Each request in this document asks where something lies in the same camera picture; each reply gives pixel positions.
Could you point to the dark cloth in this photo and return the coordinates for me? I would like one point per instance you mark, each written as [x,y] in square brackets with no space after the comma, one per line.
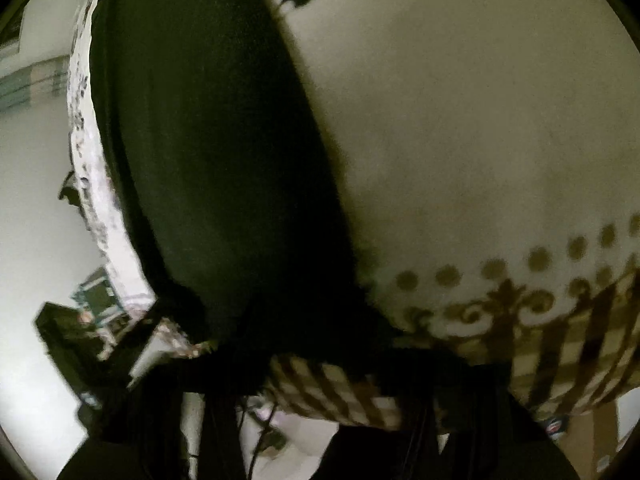
[210,135]

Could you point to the cardboard box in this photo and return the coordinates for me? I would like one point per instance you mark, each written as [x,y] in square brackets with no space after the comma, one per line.
[595,440]

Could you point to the cream printed blanket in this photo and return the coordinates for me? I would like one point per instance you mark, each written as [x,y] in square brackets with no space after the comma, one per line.
[450,110]

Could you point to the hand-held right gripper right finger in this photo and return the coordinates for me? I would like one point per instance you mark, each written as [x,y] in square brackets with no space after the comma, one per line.
[465,400]

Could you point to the green striped cloth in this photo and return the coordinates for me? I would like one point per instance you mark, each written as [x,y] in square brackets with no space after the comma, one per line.
[30,82]

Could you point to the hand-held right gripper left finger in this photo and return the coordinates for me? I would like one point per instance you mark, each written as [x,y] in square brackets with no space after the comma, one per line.
[222,410]

